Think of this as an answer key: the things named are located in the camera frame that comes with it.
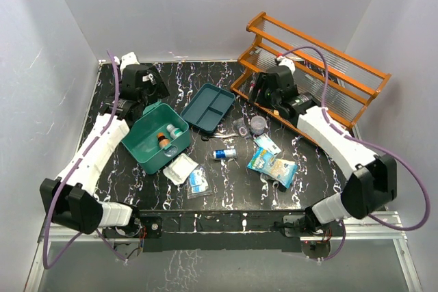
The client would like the orange wooden shelf rack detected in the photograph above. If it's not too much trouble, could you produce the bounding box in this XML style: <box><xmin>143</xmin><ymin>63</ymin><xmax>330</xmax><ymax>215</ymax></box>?
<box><xmin>231</xmin><ymin>12</ymin><xmax>391</xmax><ymax>131</ymax></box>

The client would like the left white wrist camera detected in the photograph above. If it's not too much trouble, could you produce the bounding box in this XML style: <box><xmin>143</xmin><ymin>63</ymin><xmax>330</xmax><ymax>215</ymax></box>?
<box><xmin>112</xmin><ymin>52</ymin><xmax>139</xmax><ymax>72</ymax></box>

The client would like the blue white bandage roll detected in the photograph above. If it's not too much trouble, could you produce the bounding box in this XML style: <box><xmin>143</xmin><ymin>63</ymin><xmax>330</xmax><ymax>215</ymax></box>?
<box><xmin>212</xmin><ymin>148</ymin><xmax>237</xmax><ymax>160</ymax></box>

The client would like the bagged tape roll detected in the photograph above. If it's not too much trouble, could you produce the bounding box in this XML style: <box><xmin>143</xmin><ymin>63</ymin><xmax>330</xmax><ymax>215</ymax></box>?
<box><xmin>233</xmin><ymin>118</ymin><xmax>251</xmax><ymax>139</ymax></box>

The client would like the blue white mask packet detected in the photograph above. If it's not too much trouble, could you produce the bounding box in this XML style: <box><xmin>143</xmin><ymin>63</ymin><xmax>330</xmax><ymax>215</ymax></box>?
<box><xmin>255</xmin><ymin>133</ymin><xmax>282</xmax><ymax>155</ymax></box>

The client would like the beige cotton ball bag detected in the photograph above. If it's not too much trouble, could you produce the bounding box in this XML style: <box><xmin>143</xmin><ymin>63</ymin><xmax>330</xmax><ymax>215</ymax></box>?
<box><xmin>266</xmin><ymin>158</ymin><xmax>297</xmax><ymax>189</ymax></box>

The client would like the blue cotton swab bag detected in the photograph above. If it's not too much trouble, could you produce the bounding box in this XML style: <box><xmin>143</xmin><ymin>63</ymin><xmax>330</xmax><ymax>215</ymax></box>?
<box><xmin>246</xmin><ymin>147</ymin><xmax>276</xmax><ymax>174</ymax></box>

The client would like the orange cap medicine bottle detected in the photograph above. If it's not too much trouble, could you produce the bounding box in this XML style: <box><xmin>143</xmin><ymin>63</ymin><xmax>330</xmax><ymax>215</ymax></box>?
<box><xmin>157</xmin><ymin>133</ymin><xmax>170</xmax><ymax>149</ymax></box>

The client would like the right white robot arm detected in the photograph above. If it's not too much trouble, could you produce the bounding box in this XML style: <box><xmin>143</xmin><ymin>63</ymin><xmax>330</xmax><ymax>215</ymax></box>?
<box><xmin>249</xmin><ymin>65</ymin><xmax>397</xmax><ymax>235</ymax></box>

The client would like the blue white bandage packet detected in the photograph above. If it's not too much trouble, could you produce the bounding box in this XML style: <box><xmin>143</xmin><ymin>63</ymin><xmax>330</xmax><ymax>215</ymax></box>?
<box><xmin>186</xmin><ymin>165</ymin><xmax>213</xmax><ymax>199</ymax></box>

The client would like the green medicine kit box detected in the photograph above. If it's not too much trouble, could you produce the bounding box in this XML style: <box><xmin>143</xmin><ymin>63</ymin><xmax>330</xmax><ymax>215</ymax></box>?
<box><xmin>122</xmin><ymin>101</ymin><xmax>191</xmax><ymax>174</ymax></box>

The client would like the clear round plastic jar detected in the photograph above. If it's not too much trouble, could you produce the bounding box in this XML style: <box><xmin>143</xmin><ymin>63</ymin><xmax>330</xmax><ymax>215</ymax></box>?
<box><xmin>250</xmin><ymin>116</ymin><xmax>266</xmax><ymax>135</ymax></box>

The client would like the aluminium frame rail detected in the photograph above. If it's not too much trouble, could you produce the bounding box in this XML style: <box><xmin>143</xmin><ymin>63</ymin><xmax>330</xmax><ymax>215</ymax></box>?
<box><xmin>25</xmin><ymin>211</ymin><xmax>422</xmax><ymax>291</ymax></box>

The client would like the white green medicine bottle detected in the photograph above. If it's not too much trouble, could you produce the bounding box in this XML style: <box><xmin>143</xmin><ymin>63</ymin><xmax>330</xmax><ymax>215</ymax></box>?
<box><xmin>166</xmin><ymin>124</ymin><xmax>183</xmax><ymax>140</ymax></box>

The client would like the white gauze packet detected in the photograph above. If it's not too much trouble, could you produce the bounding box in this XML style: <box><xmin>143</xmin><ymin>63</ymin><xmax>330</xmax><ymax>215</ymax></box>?
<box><xmin>163</xmin><ymin>153</ymin><xmax>198</xmax><ymax>186</ymax></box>

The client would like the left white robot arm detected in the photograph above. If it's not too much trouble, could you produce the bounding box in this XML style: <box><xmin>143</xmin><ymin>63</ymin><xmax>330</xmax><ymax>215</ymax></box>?
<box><xmin>40</xmin><ymin>64</ymin><xmax>169</xmax><ymax>237</ymax></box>

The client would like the black front base bar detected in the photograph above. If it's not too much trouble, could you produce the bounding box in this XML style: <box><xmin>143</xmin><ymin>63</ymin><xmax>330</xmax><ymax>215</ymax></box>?
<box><xmin>103</xmin><ymin>210</ymin><xmax>342</xmax><ymax>252</ymax></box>

